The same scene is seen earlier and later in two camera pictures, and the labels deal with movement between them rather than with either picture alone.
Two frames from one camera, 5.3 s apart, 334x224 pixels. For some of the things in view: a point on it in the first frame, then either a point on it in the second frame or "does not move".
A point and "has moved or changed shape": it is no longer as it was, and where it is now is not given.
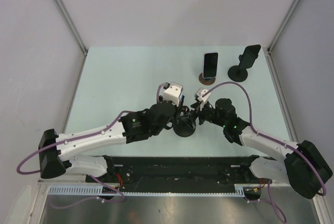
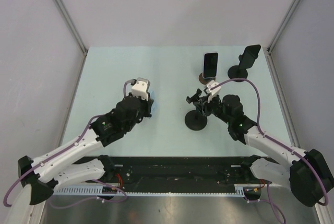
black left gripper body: x=155 y=131 to x=144 y=110
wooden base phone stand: x=206 y=81 does not move
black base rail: x=180 y=174 does not move
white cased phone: x=210 y=62 does not move
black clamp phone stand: x=185 y=126 has moved or changed shape
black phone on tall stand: x=249 y=56 does not move
